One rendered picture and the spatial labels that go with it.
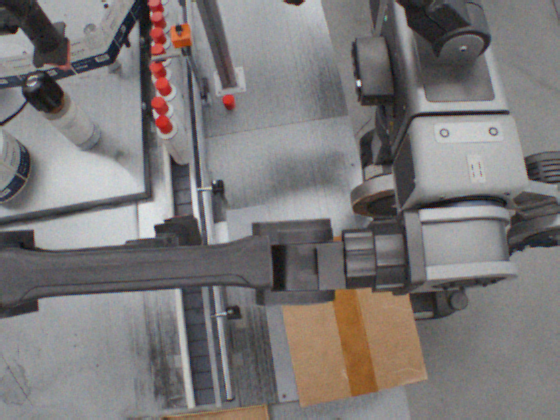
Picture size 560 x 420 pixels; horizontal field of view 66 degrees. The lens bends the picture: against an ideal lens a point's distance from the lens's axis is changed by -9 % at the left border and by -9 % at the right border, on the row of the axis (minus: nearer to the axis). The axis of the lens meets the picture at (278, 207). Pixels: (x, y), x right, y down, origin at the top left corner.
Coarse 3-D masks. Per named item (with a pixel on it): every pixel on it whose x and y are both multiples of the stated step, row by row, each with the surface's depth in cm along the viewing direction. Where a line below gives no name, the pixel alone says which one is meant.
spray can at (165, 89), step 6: (162, 78) 108; (156, 84) 107; (162, 84) 107; (168, 84) 108; (162, 90) 108; (168, 90) 109; (174, 90) 111; (162, 96) 110; (168, 96) 110; (174, 96) 111; (168, 102) 111; (174, 102) 113; (180, 102) 115; (174, 108) 115; (180, 108) 117; (180, 114) 119; (180, 120) 121
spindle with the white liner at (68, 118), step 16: (32, 80) 99; (48, 80) 100; (32, 96) 99; (48, 96) 101; (64, 96) 110; (48, 112) 106; (64, 112) 109; (80, 112) 116; (64, 128) 114; (80, 128) 118; (96, 128) 127; (80, 144) 123
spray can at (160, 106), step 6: (156, 102) 106; (162, 102) 106; (156, 108) 106; (162, 108) 106; (168, 108) 109; (156, 114) 109; (162, 114) 108; (168, 114) 109; (174, 114) 111; (174, 120) 112; (180, 126) 117; (186, 138) 123
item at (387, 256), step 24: (408, 216) 51; (360, 240) 54; (384, 240) 52; (408, 240) 50; (360, 264) 53; (384, 264) 52; (408, 264) 51; (360, 288) 55; (384, 288) 53; (408, 288) 52
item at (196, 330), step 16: (192, 96) 129; (192, 112) 128; (192, 128) 126; (176, 176) 122; (176, 192) 121; (176, 208) 120; (192, 208) 119; (192, 288) 113; (208, 288) 113; (192, 304) 112; (192, 320) 111; (192, 336) 110; (192, 352) 109; (208, 352) 109; (192, 368) 108; (208, 368) 108; (208, 384) 106; (224, 384) 106; (208, 400) 105; (224, 400) 105
